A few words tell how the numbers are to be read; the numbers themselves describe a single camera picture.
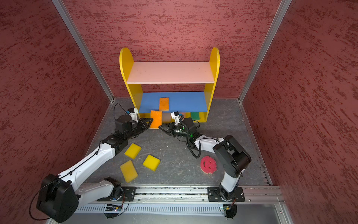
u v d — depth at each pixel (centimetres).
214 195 74
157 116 81
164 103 97
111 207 73
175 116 79
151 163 85
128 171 81
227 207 71
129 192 74
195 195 76
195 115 106
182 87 115
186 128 65
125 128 60
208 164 83
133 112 73
